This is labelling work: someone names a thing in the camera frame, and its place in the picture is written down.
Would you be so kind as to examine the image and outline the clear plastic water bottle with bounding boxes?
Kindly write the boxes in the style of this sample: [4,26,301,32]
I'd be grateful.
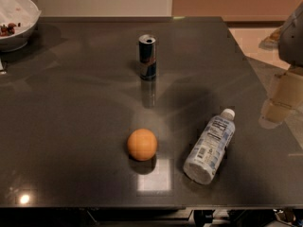
[183,109,235,184]

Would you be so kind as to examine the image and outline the orange fruit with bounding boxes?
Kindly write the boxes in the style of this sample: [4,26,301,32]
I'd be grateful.
[127,129,157,161]

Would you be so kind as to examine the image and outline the redbull can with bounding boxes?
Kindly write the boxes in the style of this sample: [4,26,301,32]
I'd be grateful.
[138,34,156,80]

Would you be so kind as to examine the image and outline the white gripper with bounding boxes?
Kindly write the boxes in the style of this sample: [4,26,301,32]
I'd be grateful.
[258,2,303,129]

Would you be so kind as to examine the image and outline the white bowl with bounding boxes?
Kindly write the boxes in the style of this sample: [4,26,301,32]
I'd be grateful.
[0,0,41,52]

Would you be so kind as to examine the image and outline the dark red food bits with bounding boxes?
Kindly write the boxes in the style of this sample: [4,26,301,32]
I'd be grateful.
[0,23,21,37]

